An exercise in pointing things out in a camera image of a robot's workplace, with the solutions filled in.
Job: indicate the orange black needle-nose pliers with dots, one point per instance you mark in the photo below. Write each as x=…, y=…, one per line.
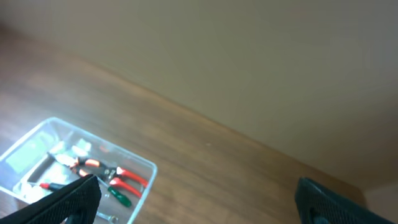
x=79, y=165

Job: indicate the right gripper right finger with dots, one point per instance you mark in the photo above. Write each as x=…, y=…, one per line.
x=318, y=204

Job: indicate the green handled screwdriver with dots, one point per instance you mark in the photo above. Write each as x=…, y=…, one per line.
x=122, y=199

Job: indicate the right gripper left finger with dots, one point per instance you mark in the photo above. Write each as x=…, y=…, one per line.
x=75, y=203

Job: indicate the red black handled screwdriver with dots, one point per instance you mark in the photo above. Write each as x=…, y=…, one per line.
x=48, y=186

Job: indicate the red handled cutting pliers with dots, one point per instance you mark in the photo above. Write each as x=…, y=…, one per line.
x=124, y=179

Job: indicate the clear plastic container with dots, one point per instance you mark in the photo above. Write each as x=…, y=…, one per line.
x=27, y=160

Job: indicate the small silver wrench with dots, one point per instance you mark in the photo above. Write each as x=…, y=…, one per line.
x=111, y=219

